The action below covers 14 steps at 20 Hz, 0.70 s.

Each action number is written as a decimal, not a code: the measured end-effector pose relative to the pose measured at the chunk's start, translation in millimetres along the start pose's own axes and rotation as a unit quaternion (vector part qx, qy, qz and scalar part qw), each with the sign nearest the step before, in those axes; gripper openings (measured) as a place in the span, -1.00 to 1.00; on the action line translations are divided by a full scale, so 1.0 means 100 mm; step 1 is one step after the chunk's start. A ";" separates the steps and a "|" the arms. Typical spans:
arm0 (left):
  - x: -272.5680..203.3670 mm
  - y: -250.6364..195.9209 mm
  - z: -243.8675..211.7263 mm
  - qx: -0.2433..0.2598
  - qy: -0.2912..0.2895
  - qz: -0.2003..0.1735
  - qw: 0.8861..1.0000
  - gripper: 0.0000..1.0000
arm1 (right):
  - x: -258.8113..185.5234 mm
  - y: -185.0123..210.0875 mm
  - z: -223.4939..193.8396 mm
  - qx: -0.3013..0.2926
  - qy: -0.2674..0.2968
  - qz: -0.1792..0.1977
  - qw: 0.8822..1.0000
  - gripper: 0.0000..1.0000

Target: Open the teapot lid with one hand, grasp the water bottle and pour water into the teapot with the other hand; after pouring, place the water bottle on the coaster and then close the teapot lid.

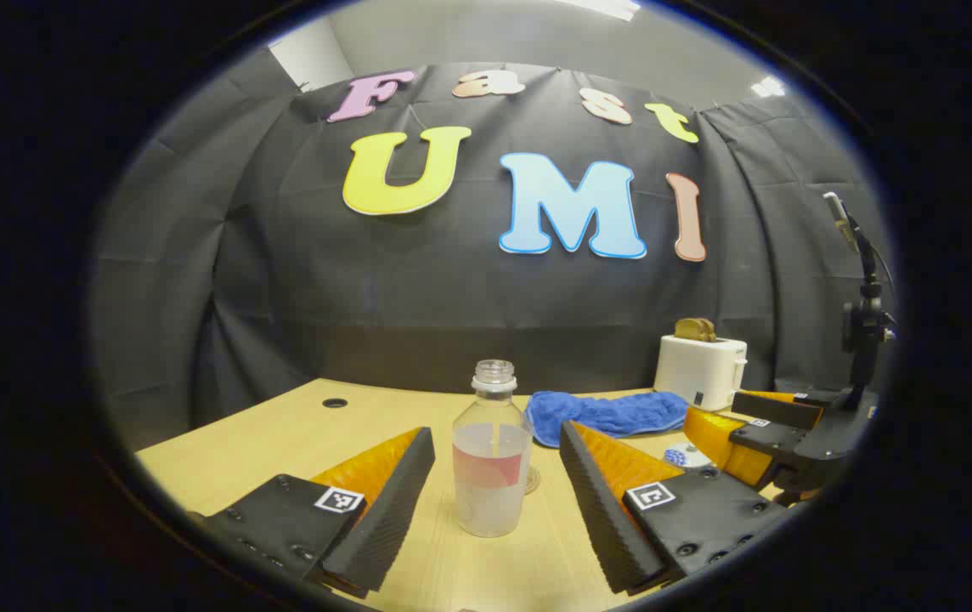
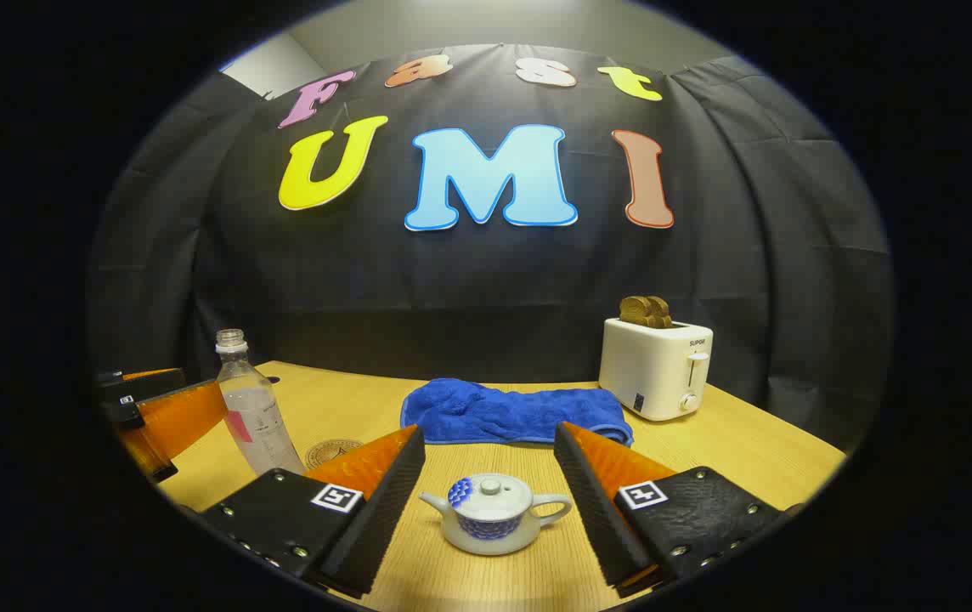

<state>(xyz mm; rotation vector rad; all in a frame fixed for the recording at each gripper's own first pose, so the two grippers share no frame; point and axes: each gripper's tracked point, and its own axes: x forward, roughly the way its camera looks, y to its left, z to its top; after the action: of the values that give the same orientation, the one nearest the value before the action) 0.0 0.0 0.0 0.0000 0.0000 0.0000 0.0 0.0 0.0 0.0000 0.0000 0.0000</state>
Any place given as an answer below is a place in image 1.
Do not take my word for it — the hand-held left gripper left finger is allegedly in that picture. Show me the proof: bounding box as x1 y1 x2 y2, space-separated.
189 427 437 600

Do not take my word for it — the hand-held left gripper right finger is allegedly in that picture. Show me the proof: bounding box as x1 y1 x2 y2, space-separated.
558 419 793 596

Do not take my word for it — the clear plastic water bottle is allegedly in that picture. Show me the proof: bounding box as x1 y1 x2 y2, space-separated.
452 360 534 538

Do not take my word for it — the white toaster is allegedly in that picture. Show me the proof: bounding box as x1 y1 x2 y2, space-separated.
653 334 748 412

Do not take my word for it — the blue towel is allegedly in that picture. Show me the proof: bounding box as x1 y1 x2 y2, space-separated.
525 390 691 449

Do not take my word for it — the black backdrop cloth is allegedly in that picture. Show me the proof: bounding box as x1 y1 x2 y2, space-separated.
91 61 899 451

